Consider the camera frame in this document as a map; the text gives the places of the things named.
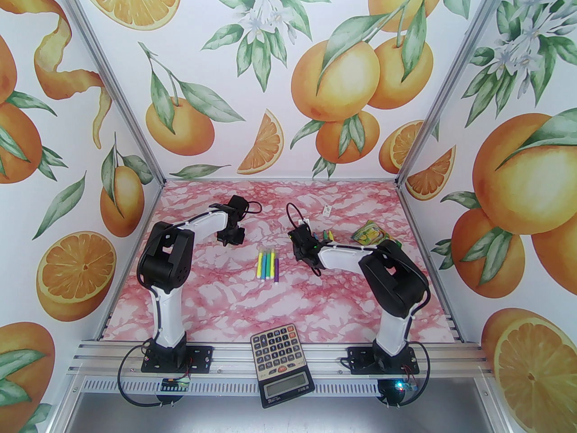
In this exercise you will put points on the black gold calculator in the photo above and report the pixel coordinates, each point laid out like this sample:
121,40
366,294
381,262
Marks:
277,350

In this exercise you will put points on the purple marker pen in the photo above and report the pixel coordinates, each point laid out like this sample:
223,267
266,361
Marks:
277,269

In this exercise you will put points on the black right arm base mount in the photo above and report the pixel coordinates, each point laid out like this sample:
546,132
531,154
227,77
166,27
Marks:
360,361

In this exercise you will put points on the small circuit board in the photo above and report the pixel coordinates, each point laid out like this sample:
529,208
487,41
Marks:
404,386
175,384

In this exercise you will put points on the blue marker pen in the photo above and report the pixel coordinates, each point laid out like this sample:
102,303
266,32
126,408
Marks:
265,266

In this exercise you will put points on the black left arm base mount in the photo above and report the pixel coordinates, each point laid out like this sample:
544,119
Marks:
200,359

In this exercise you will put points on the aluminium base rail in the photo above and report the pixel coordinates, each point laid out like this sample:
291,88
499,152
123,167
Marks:
234,368

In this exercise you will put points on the green yellow snack packet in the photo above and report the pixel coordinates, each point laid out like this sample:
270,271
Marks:
367,232

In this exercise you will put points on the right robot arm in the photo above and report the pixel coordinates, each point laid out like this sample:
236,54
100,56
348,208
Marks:
342,255

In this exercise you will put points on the aluminium frame post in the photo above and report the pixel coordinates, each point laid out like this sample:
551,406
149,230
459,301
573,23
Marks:
116,84
453,72

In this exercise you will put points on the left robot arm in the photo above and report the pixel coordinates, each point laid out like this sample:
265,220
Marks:
167,314

